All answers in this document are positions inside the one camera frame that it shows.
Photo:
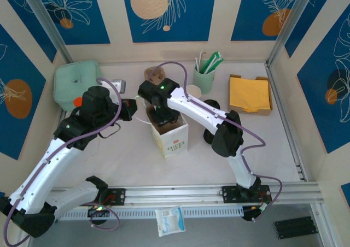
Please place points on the clear bottle orange cap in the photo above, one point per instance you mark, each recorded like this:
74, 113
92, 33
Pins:
78, 102

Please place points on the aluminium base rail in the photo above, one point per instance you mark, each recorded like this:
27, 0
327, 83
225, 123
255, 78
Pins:
175, 193

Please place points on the white wrapped straw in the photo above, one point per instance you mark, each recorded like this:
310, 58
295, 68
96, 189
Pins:
208, 66

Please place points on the cardboard cup carrier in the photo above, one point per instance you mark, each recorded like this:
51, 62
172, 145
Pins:
153, 73

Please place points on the aluminium corner post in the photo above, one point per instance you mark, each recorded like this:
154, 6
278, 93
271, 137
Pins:
46, 20
292, 20

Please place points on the black ribbed bars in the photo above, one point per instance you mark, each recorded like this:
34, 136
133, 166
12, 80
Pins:
295, 228

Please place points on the printed white paper bag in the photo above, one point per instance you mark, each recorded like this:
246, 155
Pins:
175, 143

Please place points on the aluminium side rail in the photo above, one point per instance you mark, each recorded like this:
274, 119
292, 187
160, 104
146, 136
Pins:
284, 116

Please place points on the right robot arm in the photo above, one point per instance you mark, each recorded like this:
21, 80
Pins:
199, 110

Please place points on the white blue plastic packet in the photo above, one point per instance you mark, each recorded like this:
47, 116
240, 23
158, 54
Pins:
171, 221

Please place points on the mint green straw holder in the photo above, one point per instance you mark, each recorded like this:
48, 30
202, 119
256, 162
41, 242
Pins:
204, 80

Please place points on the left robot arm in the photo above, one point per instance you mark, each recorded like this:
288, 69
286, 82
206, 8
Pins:
49, 170

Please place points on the black plastic cup lid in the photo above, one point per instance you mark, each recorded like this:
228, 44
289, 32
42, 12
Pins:
209, 142
207, 135

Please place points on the mint green lidded container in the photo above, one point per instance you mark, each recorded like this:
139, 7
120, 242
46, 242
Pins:
71, 80

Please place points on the aluminium frame strut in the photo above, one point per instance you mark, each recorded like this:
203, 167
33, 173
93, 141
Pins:
322, 225

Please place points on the green wrapped straw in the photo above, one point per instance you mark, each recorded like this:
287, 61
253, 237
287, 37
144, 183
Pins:
211, 62
215, 65

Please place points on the straws and stirrers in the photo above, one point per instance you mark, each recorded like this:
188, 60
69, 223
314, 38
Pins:
197, 64

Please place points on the cardboard napkin box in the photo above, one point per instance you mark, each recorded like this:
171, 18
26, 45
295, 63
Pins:
250, 113

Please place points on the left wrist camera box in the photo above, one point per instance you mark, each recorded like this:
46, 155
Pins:
119, 85

